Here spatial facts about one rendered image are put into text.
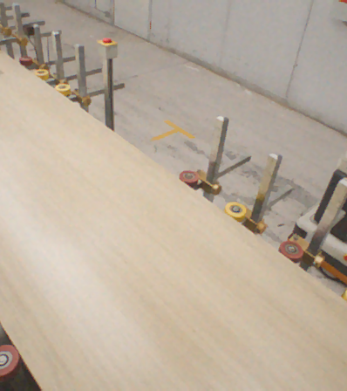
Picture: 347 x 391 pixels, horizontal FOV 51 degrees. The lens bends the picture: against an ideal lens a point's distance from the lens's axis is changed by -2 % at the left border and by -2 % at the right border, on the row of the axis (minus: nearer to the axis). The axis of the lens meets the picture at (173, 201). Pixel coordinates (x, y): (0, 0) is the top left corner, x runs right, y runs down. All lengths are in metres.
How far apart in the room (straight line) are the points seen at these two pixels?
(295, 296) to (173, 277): 0.37
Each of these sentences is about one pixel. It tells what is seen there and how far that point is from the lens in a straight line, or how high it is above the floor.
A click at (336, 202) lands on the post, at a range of 1.24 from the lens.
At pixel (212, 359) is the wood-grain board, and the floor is 0.90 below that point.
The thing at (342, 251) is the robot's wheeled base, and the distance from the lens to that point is 2.38.
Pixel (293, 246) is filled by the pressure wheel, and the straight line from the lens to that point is 1.32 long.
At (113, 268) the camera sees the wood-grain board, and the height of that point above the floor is 0.90.
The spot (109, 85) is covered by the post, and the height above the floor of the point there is 1.01.
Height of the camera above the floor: 1.81
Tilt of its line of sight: 41 degrees down
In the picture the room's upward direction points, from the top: 6 degrees clockwise
